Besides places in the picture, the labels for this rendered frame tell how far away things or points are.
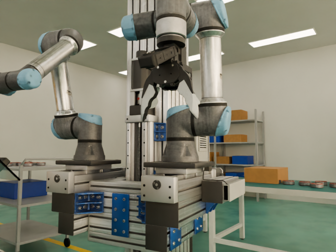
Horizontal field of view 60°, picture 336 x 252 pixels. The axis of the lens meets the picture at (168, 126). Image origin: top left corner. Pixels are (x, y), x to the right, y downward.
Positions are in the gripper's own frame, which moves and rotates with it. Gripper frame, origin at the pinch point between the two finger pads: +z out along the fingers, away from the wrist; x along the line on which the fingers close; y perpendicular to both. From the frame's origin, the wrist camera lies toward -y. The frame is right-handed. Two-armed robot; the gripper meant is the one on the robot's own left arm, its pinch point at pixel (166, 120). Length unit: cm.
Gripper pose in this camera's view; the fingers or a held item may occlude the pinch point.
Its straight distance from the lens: 68.4
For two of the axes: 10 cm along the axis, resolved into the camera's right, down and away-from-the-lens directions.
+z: 0.0, 10.0, -0.9
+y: 4.6, 0.8, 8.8
